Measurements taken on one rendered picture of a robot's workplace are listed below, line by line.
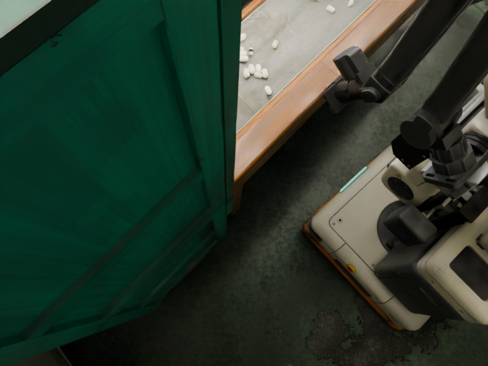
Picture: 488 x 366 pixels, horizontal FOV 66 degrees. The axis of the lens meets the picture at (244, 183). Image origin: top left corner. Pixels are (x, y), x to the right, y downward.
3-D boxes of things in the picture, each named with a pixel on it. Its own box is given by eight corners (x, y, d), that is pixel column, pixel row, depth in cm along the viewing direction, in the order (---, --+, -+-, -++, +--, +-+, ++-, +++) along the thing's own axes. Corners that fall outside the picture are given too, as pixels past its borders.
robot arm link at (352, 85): (369, 103, 89) (386, 89, 90) (355, 78, 87) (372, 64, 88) (351, 106, 95) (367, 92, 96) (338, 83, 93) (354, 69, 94)
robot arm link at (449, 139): (448, 157, 79) (465, 141, 80) (434, 117, 74) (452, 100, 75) (412, 149, 87) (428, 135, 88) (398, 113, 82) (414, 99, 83)
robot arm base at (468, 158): (457, 190, 80) (491, 155, 82) (446, 161, 76) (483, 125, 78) (422, 181, 87) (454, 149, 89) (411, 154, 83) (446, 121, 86)
